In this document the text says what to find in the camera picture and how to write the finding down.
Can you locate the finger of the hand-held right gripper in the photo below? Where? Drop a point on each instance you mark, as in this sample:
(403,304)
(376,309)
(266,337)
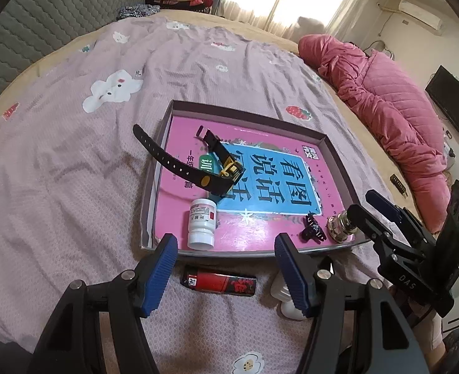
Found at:
(369,226)
(381,204)

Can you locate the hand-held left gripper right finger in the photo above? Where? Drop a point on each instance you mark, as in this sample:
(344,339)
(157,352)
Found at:
(291,276)

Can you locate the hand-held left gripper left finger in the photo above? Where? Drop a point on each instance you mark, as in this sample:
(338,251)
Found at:
(159,276)

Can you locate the white ribbed jar lid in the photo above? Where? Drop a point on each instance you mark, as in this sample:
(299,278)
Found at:
(278,290)

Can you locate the brass metal fitting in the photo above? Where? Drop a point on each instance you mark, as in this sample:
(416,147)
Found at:
(342,226)

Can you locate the black hair clip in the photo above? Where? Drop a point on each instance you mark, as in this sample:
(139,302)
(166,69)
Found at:
(311,228)

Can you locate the red and black lighter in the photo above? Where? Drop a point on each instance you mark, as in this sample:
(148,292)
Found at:
(214,280)

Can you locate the white pill bottle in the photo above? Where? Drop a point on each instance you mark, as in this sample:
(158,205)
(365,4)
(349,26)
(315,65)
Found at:
(200,237)

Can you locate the dark cardboard box tray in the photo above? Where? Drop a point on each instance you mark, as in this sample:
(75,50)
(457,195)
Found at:
(151,187)

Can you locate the black and yellow wristwatch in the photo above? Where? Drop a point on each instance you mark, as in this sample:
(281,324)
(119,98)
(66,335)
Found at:
(214,183)

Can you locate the person's right forearm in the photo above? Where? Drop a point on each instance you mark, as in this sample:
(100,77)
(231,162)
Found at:
(434,335)

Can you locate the small black tag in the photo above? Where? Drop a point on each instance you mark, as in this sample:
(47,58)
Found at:
(399,185)

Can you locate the pink and blue book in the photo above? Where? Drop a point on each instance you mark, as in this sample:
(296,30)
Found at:
(253,237)

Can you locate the pink quilt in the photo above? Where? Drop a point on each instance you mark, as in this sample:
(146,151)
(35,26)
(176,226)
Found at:
(389,105)

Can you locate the purple printed bedsheet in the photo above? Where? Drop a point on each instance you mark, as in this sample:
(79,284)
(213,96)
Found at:
(77,202)

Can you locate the black television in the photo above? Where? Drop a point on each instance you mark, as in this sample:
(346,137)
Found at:
(451,101)

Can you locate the grey cushion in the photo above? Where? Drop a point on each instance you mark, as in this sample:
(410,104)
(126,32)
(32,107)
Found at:
(309,25)

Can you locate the white air conditioner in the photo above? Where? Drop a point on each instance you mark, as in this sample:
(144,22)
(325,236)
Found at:
(420,13)

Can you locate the dark patterned cloth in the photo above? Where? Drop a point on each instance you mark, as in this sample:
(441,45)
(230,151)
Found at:
(138,11)

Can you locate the grey quilted headboard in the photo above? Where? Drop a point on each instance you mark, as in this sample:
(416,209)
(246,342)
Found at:
(58,7)

